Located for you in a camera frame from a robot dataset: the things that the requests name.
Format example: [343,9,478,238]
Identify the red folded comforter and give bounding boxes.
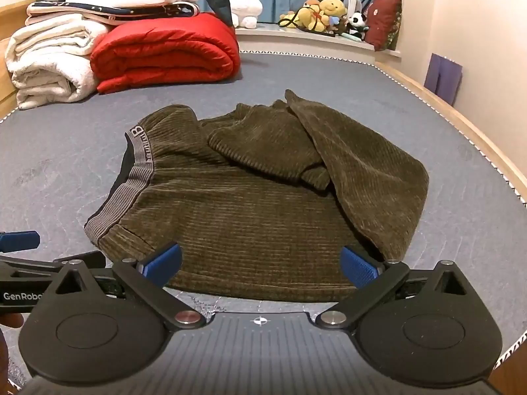
[90,12,240,94]

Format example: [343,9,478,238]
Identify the white folded blanket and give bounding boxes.
[5,12,110,110]

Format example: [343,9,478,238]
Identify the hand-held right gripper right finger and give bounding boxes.
[315,247,480,330]

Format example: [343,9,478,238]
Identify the grey mattress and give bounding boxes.
[0,51,527,395]

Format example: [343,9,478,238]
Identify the olive green corduroy pants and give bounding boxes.
[83,89,431,303]

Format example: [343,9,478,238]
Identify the yellow plush toy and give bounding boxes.
[279,0,348,31]

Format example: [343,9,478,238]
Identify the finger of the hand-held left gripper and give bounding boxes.
[0,251,107,274]
[0,230,41,253]

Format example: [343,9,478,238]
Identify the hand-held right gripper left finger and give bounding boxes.
[49,242,207,333]

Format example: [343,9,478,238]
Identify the white plush toy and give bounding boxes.
[228,0,263,29]

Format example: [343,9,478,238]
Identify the dark red cushion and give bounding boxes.
[364,0,403,52]

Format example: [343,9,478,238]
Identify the navy patterned folded blanket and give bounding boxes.
[27,1,201,25]

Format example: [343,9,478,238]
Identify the panda plush toy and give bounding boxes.
[347,12,368,36]

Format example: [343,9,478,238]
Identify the white window ledge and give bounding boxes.
[235,22,402,64]

